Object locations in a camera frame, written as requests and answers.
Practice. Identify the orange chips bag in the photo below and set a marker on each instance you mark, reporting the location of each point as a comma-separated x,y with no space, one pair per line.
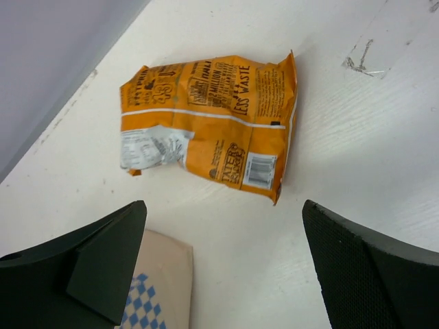
227,119

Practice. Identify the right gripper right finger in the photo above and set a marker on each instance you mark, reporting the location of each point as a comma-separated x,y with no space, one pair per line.
369,279

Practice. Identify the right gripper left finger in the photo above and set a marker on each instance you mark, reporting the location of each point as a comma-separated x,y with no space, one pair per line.
78,280

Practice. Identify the blue checkered paper bag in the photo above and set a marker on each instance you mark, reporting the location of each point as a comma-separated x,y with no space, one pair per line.
162,284

